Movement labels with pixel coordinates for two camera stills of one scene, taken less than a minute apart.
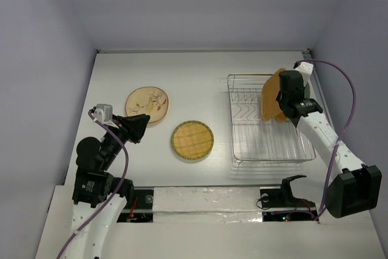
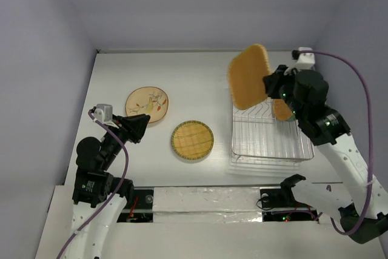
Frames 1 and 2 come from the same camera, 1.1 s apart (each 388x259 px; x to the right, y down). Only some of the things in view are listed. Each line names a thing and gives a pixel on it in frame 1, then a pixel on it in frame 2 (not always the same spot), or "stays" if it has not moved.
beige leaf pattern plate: (150, 100) stays
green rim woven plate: (192, 139) stays
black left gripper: (134, 126) stays
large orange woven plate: (270, 110) -> (247, 71)
